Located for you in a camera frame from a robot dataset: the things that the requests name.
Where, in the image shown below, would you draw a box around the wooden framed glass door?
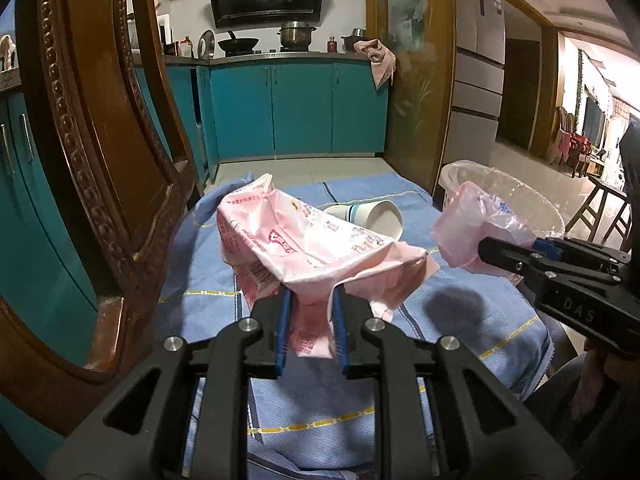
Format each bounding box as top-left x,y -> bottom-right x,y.
365,0 -> 456,196

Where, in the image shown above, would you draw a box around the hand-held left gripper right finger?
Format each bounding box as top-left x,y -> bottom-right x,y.
330,285 -> 573,480

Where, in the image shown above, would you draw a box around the steel cooking pot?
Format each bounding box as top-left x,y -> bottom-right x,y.
277,21 -> 317,50

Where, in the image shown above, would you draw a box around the silver refrigerator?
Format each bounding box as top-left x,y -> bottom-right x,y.
442,0 -> 506,166

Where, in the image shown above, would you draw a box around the blue checked cloth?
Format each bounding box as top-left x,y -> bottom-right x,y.
160,172 -> 553,476

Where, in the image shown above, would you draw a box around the pink printed wrapper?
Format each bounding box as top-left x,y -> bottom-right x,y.
216,172 -> 441,361

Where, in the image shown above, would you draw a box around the pink chairs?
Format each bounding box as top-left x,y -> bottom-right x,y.
550,107 -> 591,176

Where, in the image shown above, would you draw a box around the teal kitchen cabinets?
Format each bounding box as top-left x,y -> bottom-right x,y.
0,57 -> 390,341

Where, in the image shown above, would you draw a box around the white plastic lattice basket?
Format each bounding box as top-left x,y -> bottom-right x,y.
439,160 -> 566,241

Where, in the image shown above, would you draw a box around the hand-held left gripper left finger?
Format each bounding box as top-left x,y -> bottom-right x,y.
45,287 -> 296,480

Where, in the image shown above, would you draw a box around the pink plastic bag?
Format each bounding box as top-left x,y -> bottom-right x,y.
432,181 -> 538,269

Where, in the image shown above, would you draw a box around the white paper cup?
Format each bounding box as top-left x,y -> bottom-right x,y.
322,200 -> 404,243

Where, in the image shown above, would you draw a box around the wooden stool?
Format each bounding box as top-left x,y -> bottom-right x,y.
565,172 -> 633,253

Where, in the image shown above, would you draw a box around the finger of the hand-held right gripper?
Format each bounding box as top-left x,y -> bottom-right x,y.
531,236 -> 633,273
477,236 -> 556,283

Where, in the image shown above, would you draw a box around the person's right hand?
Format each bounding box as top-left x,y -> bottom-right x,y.
572,347 -> 609,418

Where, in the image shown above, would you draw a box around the clear plastic bin liner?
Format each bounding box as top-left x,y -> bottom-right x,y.
442,160 -> 566,236

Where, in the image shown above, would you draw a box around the pink towel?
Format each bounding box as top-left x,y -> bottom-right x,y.
353,38 -> 397,90

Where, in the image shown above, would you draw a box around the carved wooden chair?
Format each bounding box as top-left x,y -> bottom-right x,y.
0,0 -> 206,436

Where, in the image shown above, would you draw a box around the black wok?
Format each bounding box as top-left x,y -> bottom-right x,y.
217,31 -> 261,54

